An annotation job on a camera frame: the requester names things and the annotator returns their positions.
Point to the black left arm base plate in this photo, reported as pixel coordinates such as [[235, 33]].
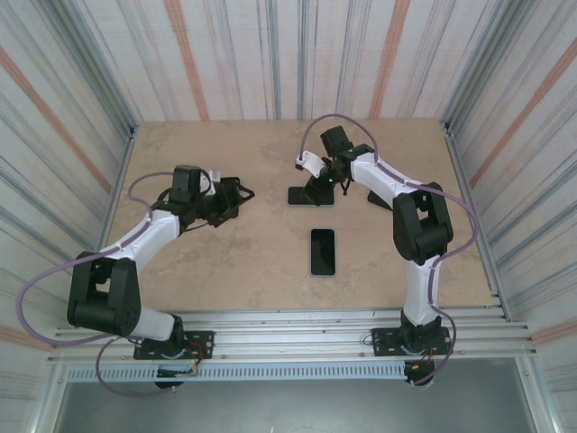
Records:
[[203, 343]]

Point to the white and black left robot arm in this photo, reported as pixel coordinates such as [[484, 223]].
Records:
[[153, 230]]

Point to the black phone case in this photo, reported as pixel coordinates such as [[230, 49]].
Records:
[[371, 199]]

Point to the aluminium rail frame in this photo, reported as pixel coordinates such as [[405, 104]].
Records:
[[288, 336]]

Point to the aluminium side rail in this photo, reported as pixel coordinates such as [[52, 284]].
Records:
[[451, 142], [128, 146]]

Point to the black phone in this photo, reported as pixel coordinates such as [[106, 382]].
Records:
[[323, 275]]

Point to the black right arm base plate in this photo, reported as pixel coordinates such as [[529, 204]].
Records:
[[383, 343]]

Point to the light blue phone case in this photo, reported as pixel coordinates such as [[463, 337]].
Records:
[[295, 205]]

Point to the black under-rail mount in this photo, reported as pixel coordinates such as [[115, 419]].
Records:
[[421, 376], [169, 384]]

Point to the small circuit board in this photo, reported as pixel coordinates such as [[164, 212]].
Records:
[[173, 371]]

